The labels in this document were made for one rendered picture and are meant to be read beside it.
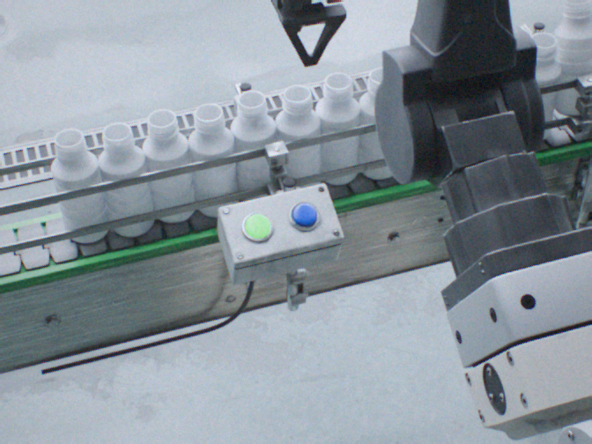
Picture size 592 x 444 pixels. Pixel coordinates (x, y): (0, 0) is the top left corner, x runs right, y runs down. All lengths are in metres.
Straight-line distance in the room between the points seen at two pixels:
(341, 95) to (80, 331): 0.49
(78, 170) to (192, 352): 1.28
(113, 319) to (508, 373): 0.93
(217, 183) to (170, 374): 1.19
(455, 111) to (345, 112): 0.70
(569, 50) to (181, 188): 0.57
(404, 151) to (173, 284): 0.81
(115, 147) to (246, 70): 2.04
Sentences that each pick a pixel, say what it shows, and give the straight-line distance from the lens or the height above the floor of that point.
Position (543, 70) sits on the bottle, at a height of 1.13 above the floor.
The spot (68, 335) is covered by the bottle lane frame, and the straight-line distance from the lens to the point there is 1.58.
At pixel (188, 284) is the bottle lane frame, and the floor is 0.91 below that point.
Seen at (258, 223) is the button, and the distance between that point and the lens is 1.33.
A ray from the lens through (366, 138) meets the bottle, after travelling 1.51.
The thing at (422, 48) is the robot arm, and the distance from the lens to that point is 0.77.
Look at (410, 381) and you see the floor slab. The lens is 2.58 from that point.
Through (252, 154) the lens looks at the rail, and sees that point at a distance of 1.44.
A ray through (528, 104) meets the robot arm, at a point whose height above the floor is 1.57.
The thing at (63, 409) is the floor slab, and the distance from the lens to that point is 2.59.
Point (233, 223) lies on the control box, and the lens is 1.34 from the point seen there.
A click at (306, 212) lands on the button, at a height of 1.12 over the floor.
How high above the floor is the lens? 2.06
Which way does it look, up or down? 45 degrees down
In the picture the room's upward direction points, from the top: 1 degrees counter-clockwise
